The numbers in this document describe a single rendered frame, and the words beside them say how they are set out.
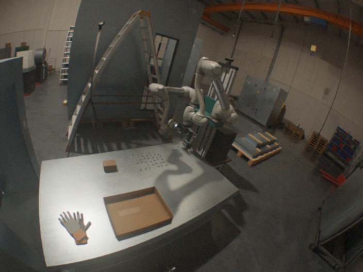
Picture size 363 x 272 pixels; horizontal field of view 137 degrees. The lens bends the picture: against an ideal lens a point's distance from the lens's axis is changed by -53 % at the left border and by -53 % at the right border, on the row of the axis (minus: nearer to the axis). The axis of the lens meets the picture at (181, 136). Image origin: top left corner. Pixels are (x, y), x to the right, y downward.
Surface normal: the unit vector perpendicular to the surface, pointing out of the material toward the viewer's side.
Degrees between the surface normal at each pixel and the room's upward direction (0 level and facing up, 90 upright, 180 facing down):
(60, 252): 0
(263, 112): 90
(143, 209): 0
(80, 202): 0
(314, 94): 90
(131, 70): 90
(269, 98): 90
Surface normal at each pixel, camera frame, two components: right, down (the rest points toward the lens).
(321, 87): -0.81, 0.07
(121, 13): 0.53, 0.52
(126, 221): 0.26, -0.85
